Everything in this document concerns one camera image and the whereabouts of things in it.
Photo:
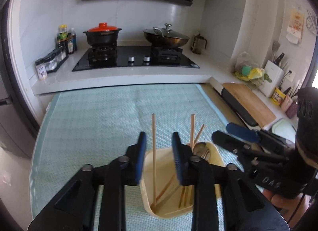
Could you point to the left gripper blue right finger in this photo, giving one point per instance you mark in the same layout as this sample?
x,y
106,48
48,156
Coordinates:
x,y
182,154

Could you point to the wok with glass lid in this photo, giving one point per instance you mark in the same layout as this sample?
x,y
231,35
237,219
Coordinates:
x,y
166,38

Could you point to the sauce bottles group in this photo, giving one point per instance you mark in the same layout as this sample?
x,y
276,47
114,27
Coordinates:
x,y
67,39

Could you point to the hanging wall calendar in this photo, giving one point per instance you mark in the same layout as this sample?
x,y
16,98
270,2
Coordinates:
x,y
295,26

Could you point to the cream plastic utensil holder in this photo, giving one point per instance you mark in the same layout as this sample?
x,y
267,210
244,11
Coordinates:
x,y
165,168

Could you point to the person's right hand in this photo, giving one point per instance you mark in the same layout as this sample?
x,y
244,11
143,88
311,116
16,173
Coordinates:
x,y
289,205

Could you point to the wooden chopstick two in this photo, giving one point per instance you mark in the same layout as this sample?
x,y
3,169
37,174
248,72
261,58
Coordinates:
x,y
167,185

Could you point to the spice jar rack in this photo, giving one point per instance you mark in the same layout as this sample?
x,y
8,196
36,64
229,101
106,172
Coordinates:
x,y
55,59

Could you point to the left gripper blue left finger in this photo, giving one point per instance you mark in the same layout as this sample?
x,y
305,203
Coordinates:
x,y
140,150

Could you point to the wooden chopstick nine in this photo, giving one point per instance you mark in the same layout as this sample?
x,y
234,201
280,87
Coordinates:
x,y
199,134

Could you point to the pink utensil cup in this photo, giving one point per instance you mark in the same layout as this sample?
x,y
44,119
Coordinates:
x,y
286,103

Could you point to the wooden chopstick eight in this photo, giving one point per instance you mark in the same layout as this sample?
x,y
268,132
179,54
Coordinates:
x,y
192,131

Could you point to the black gas cooktop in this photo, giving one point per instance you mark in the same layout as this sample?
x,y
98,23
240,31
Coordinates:
x,y
133,56

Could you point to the wooden chopstick seven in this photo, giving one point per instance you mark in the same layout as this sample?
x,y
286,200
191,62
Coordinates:
x,y
181,197

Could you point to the white knife block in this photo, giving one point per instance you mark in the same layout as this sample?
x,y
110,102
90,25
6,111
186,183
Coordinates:
x,y
274,77

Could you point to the dark french press jug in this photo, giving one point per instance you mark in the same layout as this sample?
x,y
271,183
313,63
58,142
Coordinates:
x,y
199,44

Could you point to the black tray under board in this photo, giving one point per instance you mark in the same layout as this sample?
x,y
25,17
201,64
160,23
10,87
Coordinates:
x,y
238,108

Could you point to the wooden chopstick one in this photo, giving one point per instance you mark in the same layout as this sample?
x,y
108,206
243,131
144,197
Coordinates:
x,y
154,160

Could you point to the yellow tin can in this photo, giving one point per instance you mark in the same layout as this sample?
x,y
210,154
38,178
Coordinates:
x,y
278,97

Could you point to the light blue woven table mat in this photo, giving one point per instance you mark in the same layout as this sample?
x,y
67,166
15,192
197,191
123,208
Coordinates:
x,y
95,126

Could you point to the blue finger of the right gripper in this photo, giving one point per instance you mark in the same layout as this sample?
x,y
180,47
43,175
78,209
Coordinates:
x,y
243,133
227,142

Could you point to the purple soap bottle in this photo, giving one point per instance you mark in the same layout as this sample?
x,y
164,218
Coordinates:
x,y
292,110

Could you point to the green cutting board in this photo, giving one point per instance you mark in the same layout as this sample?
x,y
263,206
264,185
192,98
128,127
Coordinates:
x,y
284,129

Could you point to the steel spoon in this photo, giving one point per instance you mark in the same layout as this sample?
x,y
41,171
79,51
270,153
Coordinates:
x,y
200,149
206,154

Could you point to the wooden cutting board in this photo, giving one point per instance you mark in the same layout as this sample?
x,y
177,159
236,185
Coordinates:
x,y
257,109

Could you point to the white spice shaker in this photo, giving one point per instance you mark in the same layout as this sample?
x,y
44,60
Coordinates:
x,y
41,69

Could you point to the grey double door refrigerator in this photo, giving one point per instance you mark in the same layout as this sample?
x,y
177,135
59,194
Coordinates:
x,y
18,133

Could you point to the wire wall trivet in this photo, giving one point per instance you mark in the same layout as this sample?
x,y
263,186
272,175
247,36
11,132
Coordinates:
x,y
311,23

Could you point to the black pot orange lid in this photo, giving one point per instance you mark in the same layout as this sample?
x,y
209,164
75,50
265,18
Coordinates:
x,y
102,35

